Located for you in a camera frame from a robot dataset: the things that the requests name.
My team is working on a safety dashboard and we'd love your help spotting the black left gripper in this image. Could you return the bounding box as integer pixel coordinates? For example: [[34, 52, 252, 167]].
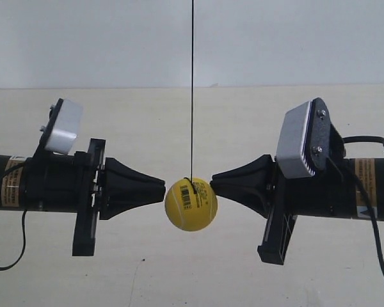
[[22, 138, 166, 256]]

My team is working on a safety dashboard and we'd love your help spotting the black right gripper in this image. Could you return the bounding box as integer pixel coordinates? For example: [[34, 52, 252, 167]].
[[210, 154, 355, 265]]

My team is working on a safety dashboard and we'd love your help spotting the yellow tennis ball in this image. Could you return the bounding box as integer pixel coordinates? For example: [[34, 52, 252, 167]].
[[164, 177, 218, 232]]

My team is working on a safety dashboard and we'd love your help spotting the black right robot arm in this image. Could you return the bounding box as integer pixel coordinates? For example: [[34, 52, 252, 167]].
[[210, 155, 384, 265]]

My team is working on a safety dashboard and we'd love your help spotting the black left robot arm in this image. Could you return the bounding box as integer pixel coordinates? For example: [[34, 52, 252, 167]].
[[0, 138, 166, 256]]

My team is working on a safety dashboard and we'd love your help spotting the thin black hanging string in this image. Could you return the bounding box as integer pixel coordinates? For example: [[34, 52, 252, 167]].
[[183, 0, 200, 194]]

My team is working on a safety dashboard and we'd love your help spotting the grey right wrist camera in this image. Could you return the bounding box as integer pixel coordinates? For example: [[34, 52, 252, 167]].
[[276, 97, 346, 180]]

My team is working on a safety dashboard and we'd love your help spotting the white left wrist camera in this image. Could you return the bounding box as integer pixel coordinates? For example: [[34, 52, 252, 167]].
[[33, 98, 83, 158]]

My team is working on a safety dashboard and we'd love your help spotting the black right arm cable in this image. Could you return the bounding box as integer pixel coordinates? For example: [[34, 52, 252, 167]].
[[326, 136, 384, 300]]

